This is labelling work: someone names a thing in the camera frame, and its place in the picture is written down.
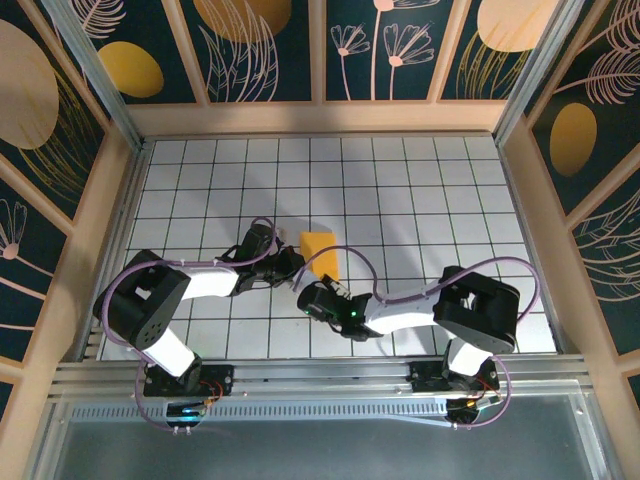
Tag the yellow paper sheet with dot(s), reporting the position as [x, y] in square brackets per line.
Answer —
[320, 250]

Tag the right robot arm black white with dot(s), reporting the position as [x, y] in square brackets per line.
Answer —
[475, 310]

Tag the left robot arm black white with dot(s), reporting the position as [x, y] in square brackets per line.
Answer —
[140, 305]

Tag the grey metal sheet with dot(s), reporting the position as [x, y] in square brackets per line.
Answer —
[320, 450]

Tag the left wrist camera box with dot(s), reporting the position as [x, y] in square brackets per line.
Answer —
[283, 234]

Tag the aluminium mounting rail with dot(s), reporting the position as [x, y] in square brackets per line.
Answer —
[320, 375]

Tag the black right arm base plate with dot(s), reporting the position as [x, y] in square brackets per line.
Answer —
[425, 375]

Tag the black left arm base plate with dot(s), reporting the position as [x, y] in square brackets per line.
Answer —
[220, 375]

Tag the aluminium frame post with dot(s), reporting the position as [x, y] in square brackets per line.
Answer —
[100, 80]
[539, 70]

